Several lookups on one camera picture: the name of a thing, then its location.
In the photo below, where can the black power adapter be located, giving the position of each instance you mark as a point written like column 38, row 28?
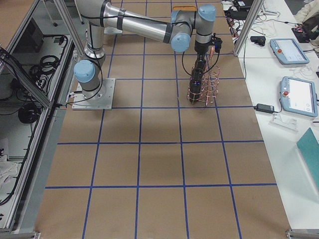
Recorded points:
column 264, row 108

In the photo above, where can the copper wire bottle basket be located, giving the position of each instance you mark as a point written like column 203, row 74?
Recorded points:
column 210, row 81

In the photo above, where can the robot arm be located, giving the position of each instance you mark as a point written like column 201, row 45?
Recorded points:
column 101, row 14

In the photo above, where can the teach pendant far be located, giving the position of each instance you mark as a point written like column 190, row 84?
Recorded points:
column 288, row 51

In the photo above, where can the dark wine bottle right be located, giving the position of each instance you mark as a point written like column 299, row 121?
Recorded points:
column 195, row 85

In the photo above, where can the teach pendant near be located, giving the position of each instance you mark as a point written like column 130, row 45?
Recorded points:
column 298, row 96

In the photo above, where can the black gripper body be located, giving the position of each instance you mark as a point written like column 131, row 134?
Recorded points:
column 200, row 60

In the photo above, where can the teach pendant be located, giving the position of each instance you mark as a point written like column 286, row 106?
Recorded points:
column 298, row 96
column 288, row 51

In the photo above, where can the aluminium frame post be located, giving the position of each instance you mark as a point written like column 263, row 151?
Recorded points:
column 251, row 17

